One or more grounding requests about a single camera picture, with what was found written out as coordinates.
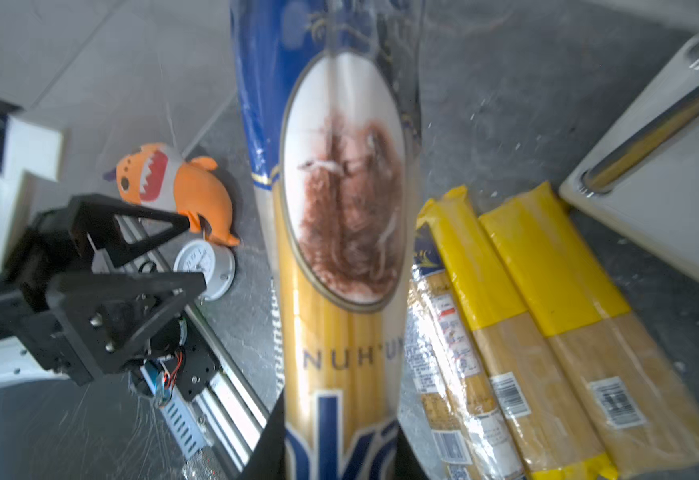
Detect white two-tier shelf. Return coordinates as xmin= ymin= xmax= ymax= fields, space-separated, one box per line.
xmin=559 ymin=35 xmax=699 ymax=282

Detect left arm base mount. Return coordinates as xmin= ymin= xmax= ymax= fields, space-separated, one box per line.
xmin=128 ymin=316 xmax=219 ymax=408

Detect blue yellow Ankara spaghetti bag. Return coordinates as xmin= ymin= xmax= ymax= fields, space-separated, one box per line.
xmin=230 ymin=1 xmax=425 ymax=479

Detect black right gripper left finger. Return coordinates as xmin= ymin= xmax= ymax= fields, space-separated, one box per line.
xmin=237 ymin=392 xmax=285 ymax=480

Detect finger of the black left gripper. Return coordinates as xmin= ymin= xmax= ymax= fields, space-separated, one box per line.
xmin=46 ymin=273 xmax=206 ymax=385
xmin=65 ymin=194 xmax=189 ymax=267

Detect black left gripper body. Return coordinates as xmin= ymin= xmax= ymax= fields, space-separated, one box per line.
xmin=0 ymin=206 xmax=122 ymax=379

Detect yellow end spaghetti bag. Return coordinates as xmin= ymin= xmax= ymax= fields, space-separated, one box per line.
xmin=417 ymin=186 xmax=619 ymax=479
xmin=479 ymin=183 xmax=699 ymax=478

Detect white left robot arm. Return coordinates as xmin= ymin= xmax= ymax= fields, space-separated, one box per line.
xmin=0 ymin=194 xmax=205 ymax=388

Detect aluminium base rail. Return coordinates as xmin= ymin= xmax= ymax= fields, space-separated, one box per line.
xmin=114 ymin=215 xmax=272 ymax=475

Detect dark blue clear pasta bag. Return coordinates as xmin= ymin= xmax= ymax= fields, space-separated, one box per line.
xmin=405 ymin=223 xmax=525 ymax=479

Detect orange plush toy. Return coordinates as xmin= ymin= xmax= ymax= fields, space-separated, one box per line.
xmin=103 ymin=143 xmax=240 ymax=247

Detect white alarm clock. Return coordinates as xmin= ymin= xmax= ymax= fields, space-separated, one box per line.
xmin=173 ymin=239 xmax=236 ymax=301

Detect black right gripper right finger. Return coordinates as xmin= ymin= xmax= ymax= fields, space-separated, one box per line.
xmin=393 ymin=424 xmax=429 ymax=480

